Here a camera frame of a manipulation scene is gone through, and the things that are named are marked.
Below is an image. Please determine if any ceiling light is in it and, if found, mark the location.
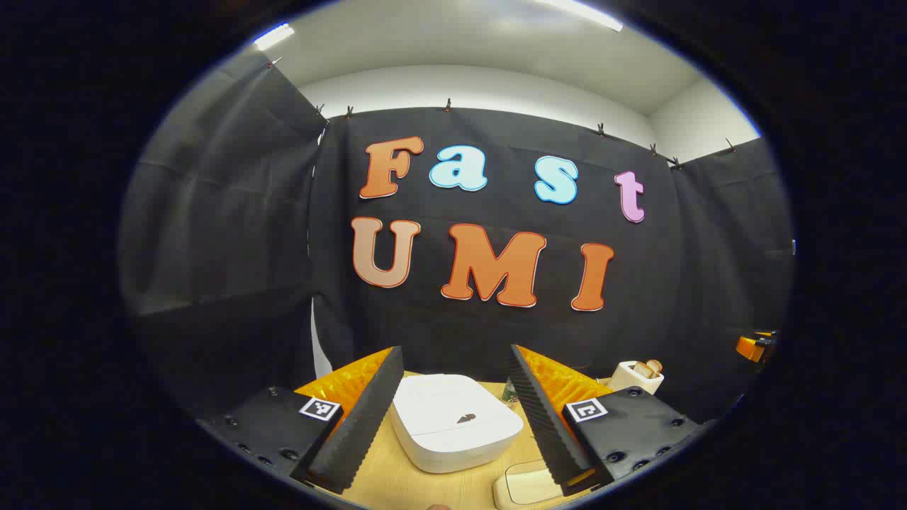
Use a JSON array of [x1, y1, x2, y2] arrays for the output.
[[254, 23, 295, 52], [539, 0, 624, 33]]

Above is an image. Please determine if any cream lidded container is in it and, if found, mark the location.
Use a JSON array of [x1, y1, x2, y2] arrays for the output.
[[492, 459, 568, 510]]

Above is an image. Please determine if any black backdrop cloth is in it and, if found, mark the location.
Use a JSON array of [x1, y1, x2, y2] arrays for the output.
[[119, 50, 794, 426]]

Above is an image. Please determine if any white toaster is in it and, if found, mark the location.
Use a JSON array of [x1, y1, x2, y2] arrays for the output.
[[608, 360, 665, 395]]

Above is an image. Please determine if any white rice cooker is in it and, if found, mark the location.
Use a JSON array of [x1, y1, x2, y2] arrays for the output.
[[390, 373, 525, 474]]

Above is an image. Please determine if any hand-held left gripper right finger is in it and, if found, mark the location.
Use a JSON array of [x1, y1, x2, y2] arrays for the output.
[[509, 344, 709, 497]]

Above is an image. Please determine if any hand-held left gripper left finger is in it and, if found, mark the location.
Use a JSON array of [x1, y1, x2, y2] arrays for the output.
[[197, 345, 405, 495]]

